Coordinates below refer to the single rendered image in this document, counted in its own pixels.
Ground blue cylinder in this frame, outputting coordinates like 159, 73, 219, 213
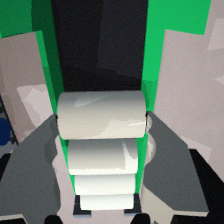
0, 118, 10, 146

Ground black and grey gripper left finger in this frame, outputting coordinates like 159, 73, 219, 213
0, 113, 61, 224

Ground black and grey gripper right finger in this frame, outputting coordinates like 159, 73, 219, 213
140, 111, 224, 224

